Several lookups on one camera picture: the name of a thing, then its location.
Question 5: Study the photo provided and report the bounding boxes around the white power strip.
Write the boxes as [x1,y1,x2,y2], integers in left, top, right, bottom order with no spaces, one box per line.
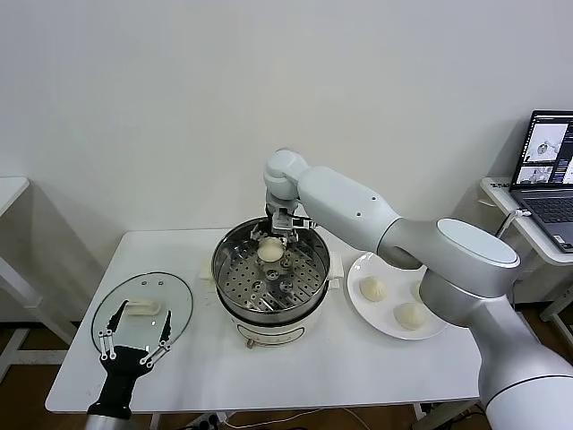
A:
[194,411,229,430]

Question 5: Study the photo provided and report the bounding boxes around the grey open laptop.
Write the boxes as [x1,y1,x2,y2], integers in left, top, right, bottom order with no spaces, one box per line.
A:
[509,109,573,254]

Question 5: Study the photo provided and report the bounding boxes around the white round plate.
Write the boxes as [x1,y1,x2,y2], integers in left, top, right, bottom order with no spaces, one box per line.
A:
[346,251,451,341]

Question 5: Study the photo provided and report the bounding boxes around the white laptop stand table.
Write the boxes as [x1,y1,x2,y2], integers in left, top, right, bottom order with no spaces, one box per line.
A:
[479,176,573,323]

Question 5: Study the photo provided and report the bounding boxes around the white laptop cable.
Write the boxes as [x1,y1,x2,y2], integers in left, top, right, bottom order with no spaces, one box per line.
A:
[494,207,533,237]

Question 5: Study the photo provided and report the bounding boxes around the white table leg frame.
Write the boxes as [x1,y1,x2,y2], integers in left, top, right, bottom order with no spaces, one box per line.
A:
[150,400,487,430]

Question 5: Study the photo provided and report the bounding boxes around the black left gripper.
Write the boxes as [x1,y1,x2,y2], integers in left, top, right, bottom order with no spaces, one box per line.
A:
[87,300,174,421]

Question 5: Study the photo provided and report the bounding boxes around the white electric cooker base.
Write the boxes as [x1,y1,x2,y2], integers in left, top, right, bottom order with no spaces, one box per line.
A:
[199,257,346,349]

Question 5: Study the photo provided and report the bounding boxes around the round glass lid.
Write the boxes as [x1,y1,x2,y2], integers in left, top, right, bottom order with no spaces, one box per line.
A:
[91,271,194,356]

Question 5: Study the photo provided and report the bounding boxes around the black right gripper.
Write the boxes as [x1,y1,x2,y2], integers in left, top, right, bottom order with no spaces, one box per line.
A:
[249,203,301,252]

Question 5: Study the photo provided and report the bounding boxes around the stainless steel steamer basket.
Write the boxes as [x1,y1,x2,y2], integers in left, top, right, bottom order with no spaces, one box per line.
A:
[199,216,345,315]

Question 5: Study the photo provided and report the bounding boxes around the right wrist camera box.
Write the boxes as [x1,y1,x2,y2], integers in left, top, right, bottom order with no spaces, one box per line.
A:
[273,209,315,235]

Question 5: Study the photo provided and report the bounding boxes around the white side table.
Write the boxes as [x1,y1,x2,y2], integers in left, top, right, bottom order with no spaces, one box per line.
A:
[0,176,80,373]

